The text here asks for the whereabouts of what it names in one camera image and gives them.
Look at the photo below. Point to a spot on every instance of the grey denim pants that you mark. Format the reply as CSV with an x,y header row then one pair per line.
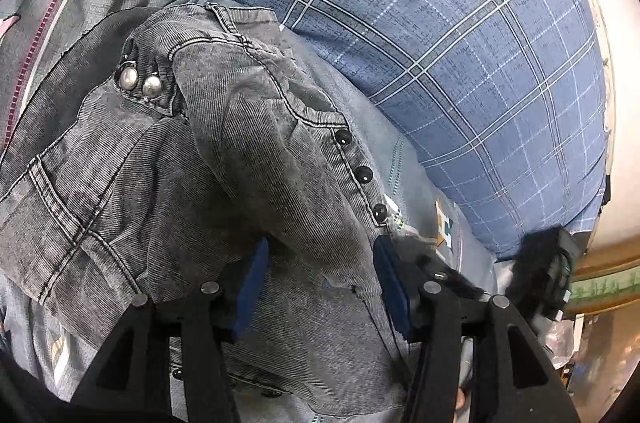
x,y
225,128

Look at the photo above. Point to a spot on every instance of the clear plastic bag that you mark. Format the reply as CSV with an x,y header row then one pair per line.
x,y
562,340

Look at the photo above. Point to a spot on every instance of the blue plaid pillow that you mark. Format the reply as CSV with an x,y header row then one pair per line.
x,y
425,53

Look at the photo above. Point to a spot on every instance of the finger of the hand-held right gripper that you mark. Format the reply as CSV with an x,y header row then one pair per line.
x,y
427,262

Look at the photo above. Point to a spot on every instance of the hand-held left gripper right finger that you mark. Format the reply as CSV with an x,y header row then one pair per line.
x,y
395,293

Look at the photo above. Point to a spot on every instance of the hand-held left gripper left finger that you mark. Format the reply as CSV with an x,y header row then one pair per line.
x,y
251,290

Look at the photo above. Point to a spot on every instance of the wooden bed frame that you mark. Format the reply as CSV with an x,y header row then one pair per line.
x,y
607,265

